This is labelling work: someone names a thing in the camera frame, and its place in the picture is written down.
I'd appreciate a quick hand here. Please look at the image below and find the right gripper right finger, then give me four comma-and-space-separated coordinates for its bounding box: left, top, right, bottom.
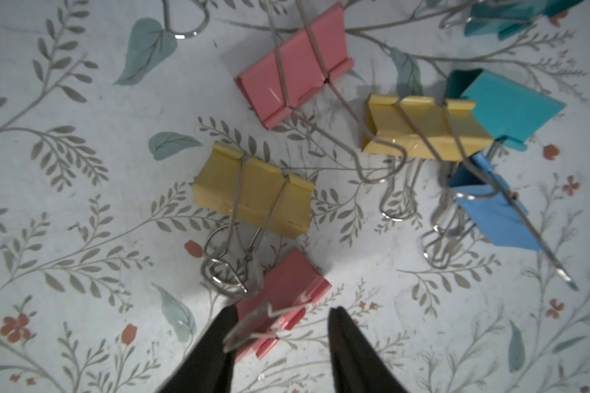
328, 307, 406, 393

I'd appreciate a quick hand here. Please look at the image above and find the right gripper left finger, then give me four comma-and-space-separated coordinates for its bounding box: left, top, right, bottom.
157, 306, 239, 393

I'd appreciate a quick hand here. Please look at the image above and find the yellow binder clip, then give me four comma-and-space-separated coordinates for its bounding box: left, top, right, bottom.
361, 94, 580, 291
193, 142, 316, 299

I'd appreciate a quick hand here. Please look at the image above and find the blue binder clip right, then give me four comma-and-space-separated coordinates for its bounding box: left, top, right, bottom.
421, 166, 542, 270

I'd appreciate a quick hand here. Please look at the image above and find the yellow binder clip centre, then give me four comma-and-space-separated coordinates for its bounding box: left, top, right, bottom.
361, 94, 580, 291

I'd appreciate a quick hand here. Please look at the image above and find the teal binder clip right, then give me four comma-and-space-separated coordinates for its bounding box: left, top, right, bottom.
446, 69, 565, 152

